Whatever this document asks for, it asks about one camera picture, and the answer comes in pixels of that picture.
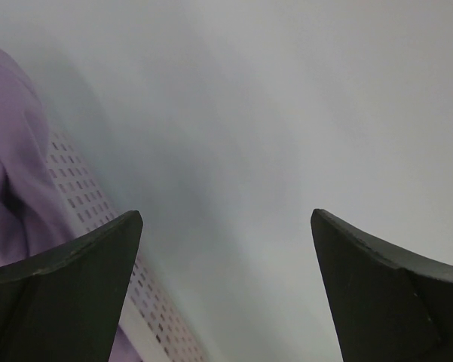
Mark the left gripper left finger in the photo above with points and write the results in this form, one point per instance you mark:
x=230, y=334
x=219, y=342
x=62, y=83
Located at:
x=65, y=304

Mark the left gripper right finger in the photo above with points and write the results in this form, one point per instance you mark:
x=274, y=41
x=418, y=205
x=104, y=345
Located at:
x=387, y=303

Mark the white laundry basket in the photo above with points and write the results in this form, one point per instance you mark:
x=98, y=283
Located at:
x=149, y=318

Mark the lilac t shirt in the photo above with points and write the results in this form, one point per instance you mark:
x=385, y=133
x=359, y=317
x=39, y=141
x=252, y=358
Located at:
x=32, y=216

